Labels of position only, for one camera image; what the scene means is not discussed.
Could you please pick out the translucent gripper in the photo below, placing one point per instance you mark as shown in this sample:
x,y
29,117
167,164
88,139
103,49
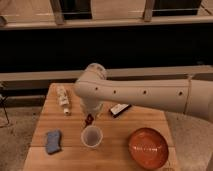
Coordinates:
x,y
92,108

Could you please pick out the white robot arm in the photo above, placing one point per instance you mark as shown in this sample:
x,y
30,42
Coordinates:
x,y
188,96

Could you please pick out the white ceramic cup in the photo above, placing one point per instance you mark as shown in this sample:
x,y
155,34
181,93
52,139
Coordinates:
x,y
91,136

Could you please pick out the black and white box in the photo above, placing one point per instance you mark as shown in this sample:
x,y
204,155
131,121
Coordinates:
x,y
117,109

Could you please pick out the white squeeze tube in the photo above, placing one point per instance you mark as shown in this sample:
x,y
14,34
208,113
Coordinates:
x,y
63,99

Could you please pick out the blue sponge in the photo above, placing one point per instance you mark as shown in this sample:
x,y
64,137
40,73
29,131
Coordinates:
x,y
53,139

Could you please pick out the orange bowl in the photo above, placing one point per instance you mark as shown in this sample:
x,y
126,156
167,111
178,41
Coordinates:
x,y
148,148

